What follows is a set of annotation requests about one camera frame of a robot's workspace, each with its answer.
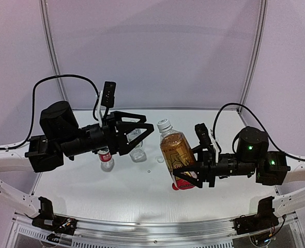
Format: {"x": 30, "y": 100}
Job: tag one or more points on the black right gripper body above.
{"x": 208, "y": 168}

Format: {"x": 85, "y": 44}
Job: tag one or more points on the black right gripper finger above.
{"x": 194, "y": 174}
{"x": 199, "y": 151}

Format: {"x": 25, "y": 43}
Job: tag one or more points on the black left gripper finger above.
{"x": 118, "y": 117}
{"x": 124, "y": 128}

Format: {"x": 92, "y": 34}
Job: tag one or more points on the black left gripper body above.
{"x": 113, "y": 132}

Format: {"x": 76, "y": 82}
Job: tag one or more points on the amber tea bottle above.
{"x": 177, "y": 154}

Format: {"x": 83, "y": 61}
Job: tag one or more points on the clear bottle red label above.
{"x": 106, "y": 160}

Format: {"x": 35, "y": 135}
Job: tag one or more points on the clear bottle green blue label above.
{"x": 137, "y": 154}

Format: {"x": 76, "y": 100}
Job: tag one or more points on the blue white bottle cap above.
{"x": 159, "y": 160}

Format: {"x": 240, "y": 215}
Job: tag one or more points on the white tea bottle cap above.
{"x": 164, "y": 125}

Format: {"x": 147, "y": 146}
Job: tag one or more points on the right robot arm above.
{"x": 251, "y": 158}

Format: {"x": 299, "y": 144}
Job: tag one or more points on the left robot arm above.
{"x": 62, "y": 138}

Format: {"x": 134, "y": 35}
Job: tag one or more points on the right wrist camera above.
{"x": 206, "y": 139}

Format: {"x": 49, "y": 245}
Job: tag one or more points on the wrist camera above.
{"x": 206, "y": 139}
{"x": 105, "y": 102}

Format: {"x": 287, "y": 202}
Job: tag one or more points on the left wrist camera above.
{"x": 105, "y": 102}

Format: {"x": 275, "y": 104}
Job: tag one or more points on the aluminium front rail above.
{"x": 93, "y": 233}

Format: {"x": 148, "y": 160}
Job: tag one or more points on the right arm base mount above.
{"x": 263, "y": 219}

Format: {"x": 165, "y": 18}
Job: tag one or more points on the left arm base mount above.
{"x": 56, "y": 224}

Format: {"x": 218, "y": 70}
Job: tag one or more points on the left aluminium frame post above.
{"x": 51, "y": 48}

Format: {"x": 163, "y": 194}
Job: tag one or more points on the aluminium frame post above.
{"x": 252, "y": 23}
{"x": 51, "y": 48}

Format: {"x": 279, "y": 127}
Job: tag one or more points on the right aluminium frame post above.
{"x": 252, "y": 23}

